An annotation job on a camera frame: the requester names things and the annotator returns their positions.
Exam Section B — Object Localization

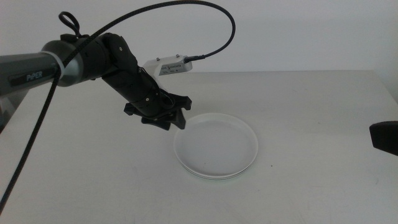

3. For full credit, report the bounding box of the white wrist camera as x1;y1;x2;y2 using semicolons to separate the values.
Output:
142;54;193;91

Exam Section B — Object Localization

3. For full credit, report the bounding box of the black braided cable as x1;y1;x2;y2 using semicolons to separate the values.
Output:
0;0;236;215

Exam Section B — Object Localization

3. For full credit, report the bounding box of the thin black cable loop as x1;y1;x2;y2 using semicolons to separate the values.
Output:
58;11;82;37

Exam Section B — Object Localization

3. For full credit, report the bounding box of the white shallow bowl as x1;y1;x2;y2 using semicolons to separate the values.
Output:
173;112;259;178

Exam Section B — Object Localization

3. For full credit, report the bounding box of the grey shallow bowl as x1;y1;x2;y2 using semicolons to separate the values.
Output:
178;161;254;180

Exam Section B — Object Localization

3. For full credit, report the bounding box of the white cable tie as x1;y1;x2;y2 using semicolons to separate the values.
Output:
46;51;65;80

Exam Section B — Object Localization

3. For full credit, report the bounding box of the green shallow bowl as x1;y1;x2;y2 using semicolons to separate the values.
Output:
186;169;248;182

